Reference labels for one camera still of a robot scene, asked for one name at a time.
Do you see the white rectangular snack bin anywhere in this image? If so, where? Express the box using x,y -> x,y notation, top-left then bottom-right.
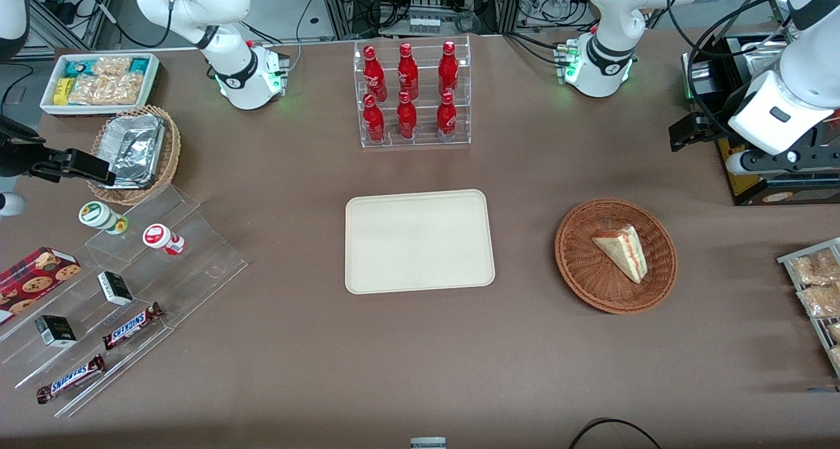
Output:
40,53 -> 162,118

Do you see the steel warmer pan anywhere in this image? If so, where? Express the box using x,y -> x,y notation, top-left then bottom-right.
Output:
740,40 -> 799,75

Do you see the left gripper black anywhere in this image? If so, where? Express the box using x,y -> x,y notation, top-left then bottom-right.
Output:
669,111 -> 840,175

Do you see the green lid yogurt cup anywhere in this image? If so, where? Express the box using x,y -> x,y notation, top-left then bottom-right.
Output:
79,202 -> 129,236

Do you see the black cable loop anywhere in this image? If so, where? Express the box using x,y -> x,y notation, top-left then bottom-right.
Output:
568,418 -> 663,449

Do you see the silver foil container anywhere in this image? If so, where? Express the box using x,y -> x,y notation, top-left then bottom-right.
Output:
95,114 -> 167,189

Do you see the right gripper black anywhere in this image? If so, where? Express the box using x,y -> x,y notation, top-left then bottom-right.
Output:
0,116 -> 117,186

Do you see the triangle sandwich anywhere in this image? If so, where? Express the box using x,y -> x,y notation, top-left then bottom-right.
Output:
591,224 -> 649,284

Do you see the black yellow food warmer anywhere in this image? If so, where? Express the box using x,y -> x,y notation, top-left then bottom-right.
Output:
681,34 -> 840,207

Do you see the clear acrylic bottle rack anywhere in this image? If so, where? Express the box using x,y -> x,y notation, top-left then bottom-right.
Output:
353,35 -> 472,149

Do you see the small black box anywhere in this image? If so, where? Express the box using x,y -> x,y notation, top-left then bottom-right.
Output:
35,315 -> 78,349
97,271 -> 135,307

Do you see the tray of packaged snacks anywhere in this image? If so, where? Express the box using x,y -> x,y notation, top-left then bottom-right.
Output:
777,238 -> 840,378

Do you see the beige plastic tray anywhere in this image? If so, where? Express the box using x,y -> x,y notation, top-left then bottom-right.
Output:
345,189 -> 496,295

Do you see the brown round wicker basket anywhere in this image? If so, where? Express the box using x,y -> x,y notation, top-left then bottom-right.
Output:
555,198 -> 678,315

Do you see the red cookie box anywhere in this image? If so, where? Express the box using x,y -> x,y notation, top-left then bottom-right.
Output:
0,246 -> 83,326

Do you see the clear acrylic step display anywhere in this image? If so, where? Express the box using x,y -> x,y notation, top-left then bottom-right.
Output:
0,185 -> 249,419

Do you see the red cola bottle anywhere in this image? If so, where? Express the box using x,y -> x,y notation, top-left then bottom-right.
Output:
363,45 -> 389,102
363,93 -> 387,143
438,40 -> 460,98
397,43 -> 419,100
436,91 -> 458,141
396,91 -> 419,140

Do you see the red lid yogurt cup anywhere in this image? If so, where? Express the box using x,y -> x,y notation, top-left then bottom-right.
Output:
142,223 -> 186,257

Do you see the clear bag of crackers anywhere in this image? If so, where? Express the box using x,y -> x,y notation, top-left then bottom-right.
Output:
69,74 -> 146,107
92,56 -> 133,79

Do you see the light tan wicker basket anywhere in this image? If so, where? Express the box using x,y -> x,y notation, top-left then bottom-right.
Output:
87,105 -> 182,206

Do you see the brown Snickers bar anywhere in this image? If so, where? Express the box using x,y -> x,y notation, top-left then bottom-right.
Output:
35,354 -> 107,405
102,301 -> 165,351

